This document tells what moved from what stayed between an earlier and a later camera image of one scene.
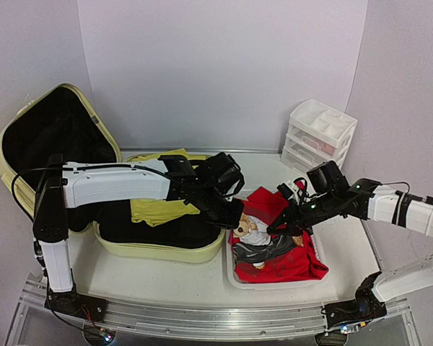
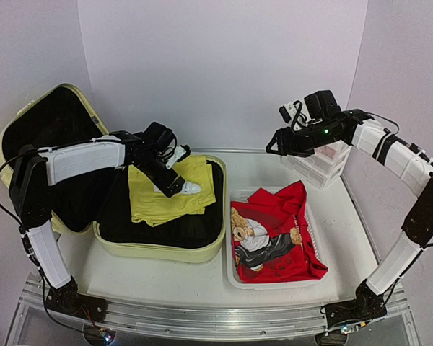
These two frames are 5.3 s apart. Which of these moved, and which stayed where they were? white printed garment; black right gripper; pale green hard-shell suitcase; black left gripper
Moved: black right gripper; black left gripper
Stayed: white printed garment; pale green hard-shell suitcase
